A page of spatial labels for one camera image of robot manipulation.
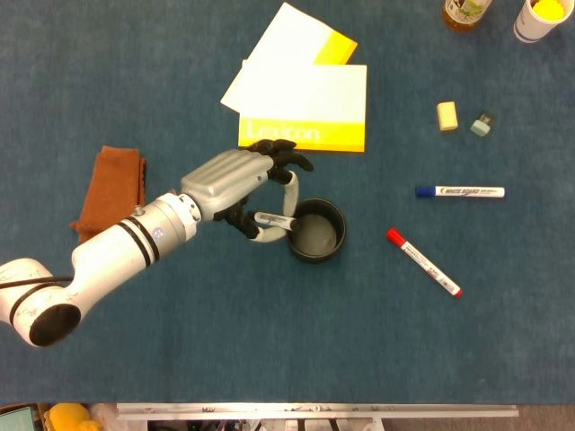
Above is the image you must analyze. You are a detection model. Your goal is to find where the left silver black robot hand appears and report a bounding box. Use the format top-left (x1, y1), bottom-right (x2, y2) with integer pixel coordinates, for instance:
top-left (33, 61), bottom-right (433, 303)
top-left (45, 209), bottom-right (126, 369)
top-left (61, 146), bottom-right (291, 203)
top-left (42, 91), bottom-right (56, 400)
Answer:
top-left (180, 138), bottom-right (314, 244)

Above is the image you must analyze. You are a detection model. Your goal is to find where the black cap whiteboard marker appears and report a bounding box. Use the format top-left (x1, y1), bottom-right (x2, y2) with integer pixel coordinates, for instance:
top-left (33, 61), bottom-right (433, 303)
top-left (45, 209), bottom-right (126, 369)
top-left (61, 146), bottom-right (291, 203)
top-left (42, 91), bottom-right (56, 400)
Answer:
top-left (253, 211), bottom-right (298, 233)

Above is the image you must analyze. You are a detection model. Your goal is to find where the red cap whiteboard marker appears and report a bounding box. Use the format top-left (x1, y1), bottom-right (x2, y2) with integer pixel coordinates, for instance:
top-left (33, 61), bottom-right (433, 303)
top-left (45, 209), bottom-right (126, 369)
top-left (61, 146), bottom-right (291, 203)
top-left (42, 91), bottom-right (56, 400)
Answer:
top-left (386, 227), bottom-right (464, 299)

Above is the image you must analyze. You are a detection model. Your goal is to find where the blue cap whiteboard marker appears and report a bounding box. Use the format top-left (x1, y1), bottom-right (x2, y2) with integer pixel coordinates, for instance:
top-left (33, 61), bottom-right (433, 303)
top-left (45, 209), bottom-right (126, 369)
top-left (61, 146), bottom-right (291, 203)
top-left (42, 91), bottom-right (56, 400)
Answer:
top-left (414, 185), bottom-right (506, 199)

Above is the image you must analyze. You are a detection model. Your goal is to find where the black round cup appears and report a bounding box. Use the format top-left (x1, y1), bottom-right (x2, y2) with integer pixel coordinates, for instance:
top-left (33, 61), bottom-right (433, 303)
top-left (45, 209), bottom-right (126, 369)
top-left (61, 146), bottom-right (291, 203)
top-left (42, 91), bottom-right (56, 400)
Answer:
top-left (283, 198), bottom-right (348, 265)

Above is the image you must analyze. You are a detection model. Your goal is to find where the yellow white Lexicon notebook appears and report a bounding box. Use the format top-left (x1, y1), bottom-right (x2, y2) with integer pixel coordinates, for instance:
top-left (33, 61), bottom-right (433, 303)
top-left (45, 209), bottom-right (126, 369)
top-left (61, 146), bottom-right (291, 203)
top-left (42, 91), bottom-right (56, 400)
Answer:
top-left (237, 59), bottom-right (368, 154)

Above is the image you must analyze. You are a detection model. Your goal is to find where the brown folded cloth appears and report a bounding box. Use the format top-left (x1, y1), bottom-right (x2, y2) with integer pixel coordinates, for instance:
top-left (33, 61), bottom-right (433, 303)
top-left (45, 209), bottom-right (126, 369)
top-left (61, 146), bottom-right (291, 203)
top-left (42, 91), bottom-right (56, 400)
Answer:
top-left (70, 145), bottom-right (148, 245)

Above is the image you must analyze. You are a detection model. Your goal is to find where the yellow white plain notebook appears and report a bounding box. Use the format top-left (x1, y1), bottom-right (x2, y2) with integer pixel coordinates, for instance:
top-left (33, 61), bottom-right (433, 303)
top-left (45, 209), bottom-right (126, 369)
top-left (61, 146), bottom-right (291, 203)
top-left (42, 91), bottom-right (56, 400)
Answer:
top-left (219, 1), bottom-right (359, 113)

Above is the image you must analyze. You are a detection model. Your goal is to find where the blue felt table cover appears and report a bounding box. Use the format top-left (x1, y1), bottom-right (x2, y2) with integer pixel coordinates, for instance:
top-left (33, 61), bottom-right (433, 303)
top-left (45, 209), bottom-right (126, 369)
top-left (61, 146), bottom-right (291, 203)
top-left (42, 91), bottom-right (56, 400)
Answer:
top-left (0, 0), bottom-right (575, 405)

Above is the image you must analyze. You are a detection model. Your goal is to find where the cream eraser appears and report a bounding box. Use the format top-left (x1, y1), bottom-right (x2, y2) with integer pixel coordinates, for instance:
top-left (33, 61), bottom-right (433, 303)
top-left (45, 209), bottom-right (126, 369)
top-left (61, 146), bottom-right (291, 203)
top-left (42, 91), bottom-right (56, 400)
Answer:
top-left (436, 101), bottom-right (460, 133)

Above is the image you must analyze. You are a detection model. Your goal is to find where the tea bottle with green label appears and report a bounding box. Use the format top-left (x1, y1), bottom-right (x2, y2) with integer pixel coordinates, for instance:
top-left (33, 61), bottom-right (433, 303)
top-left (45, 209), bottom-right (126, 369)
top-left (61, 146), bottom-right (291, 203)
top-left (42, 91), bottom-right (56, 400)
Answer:
top-left (441, 0), bottom-right (482, 33)

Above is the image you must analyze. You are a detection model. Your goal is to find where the yellow soft object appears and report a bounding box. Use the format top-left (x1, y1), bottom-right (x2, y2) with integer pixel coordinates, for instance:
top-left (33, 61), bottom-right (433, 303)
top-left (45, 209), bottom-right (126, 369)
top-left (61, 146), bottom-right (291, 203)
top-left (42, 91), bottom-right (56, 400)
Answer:
top-left (48, 402), bottom-right (102, 431)

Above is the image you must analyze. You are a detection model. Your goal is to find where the teal flat box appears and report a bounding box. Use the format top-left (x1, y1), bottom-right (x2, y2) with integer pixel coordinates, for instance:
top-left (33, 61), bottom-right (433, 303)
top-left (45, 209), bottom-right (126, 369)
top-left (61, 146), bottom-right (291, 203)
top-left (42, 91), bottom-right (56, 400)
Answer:
top-left (0, 403), bottom-right (40, 431)

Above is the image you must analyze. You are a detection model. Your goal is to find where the white paper cup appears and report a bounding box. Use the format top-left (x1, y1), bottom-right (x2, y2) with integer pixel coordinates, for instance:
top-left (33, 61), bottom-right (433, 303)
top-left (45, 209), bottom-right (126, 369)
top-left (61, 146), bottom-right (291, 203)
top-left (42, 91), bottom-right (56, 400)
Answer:
top-left (513, 0), bottom-right (571, 44)

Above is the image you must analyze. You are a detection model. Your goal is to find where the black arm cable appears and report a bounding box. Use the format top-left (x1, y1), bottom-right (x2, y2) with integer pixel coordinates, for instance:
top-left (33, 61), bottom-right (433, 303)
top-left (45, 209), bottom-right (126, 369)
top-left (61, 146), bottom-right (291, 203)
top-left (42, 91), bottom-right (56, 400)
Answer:
top-left (0, 275), bottom-right (73, 289)

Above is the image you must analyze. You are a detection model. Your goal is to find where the aluminium frame rail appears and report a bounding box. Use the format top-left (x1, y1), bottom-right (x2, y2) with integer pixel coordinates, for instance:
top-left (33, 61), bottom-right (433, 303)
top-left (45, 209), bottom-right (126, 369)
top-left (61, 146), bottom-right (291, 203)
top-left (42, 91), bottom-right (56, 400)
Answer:
top-left (115, 402), bottom-right (519, 421)

